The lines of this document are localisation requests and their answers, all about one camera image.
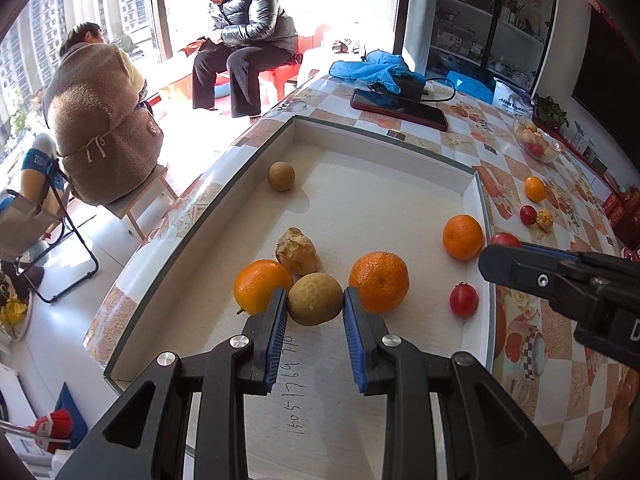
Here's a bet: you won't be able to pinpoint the red plastic stool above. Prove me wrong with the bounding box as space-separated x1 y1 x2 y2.
215 52 303 101

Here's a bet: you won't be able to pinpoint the smooth orange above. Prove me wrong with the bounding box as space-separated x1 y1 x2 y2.
442 214 485 261
233 259 294 315
523 176 546 203

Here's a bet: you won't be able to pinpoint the glass bowl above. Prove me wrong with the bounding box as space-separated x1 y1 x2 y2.
513 116 562 163

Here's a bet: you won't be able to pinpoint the white plastic bag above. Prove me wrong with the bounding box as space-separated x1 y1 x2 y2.
492 80 533 113

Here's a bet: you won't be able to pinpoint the black folding chair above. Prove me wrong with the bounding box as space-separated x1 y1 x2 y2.
0 160 99 304

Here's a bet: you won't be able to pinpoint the stemmed mandarin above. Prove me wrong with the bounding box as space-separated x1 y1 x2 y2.
348 251 410 314

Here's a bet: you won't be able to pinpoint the blue cloth bag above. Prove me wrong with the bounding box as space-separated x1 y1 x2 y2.
329 49 427 95

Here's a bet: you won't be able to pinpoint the dark wall television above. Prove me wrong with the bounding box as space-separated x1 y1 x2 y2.
572 7 640 116

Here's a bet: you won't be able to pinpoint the brown longan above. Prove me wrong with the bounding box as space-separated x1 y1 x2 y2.
287 272 345 327
266 161 296 192

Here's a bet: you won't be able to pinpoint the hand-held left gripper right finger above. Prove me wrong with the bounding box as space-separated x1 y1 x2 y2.
342 286 576 480

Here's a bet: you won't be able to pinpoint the red brush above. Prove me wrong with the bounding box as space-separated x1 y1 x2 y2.
29 409 74 442

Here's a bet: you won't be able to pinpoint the floral printed tablecloth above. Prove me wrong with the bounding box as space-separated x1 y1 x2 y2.
82 74 640 480

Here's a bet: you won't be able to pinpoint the black power bank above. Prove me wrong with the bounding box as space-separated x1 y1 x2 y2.
367 77 430 102

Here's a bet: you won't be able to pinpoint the red case phone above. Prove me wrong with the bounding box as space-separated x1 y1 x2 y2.
350 88 449 132

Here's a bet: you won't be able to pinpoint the blue plastic bag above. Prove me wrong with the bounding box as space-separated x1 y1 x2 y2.
446 71 496 101

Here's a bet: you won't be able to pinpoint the green potted plant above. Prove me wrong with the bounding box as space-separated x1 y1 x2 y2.
535 95 569 131

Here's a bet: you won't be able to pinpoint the wooden stool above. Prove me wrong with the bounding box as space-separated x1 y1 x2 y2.
102 165 178 241

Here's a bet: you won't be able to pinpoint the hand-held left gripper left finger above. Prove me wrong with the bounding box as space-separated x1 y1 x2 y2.
56 287 289 480

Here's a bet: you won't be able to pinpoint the grey white shallow tray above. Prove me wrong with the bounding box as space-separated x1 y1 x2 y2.
102 114 496 480

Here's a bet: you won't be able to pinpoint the glass door cabinet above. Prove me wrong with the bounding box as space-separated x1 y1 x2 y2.
427 0 558 96

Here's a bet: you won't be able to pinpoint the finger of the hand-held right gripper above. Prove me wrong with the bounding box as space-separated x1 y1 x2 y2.
478 244 587 304
520 242 640 274

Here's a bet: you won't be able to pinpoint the red gift boxes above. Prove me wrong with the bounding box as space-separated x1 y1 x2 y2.
600 187 640 251

